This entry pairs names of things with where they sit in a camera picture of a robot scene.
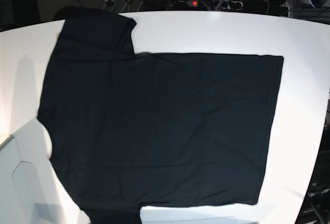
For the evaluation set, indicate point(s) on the black power strip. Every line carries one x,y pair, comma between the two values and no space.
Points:
208,5

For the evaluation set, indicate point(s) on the black T-shirt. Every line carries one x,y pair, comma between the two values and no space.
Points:
172,130

